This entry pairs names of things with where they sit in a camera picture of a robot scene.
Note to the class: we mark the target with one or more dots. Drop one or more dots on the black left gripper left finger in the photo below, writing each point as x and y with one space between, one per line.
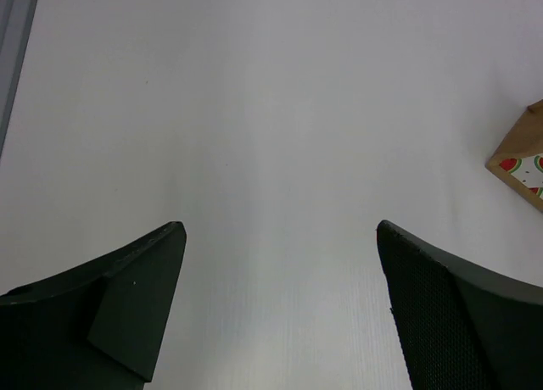
99 325

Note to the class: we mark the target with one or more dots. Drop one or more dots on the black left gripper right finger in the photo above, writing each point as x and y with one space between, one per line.
460 326

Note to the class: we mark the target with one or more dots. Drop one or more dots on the burlap watermelon canvas bag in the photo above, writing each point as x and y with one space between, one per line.
518 159

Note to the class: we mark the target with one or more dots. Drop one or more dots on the aluminium frame post left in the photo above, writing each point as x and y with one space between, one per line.
16 21

